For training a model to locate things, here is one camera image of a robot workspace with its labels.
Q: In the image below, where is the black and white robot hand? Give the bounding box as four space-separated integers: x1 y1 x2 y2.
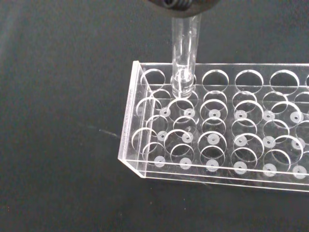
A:
146 0 220 19

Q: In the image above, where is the clear acrylic test tube rack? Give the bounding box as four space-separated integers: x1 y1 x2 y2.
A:
117 60 309 193

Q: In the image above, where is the black bench cloth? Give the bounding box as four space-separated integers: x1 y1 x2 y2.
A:
0 0 309 232

